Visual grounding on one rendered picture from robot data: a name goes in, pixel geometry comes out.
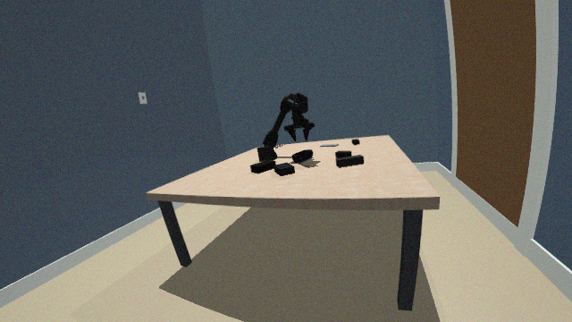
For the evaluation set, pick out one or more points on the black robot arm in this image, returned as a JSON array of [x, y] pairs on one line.
[[301, 107]]

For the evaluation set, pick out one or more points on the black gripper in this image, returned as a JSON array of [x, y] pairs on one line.
[[297, 121]]

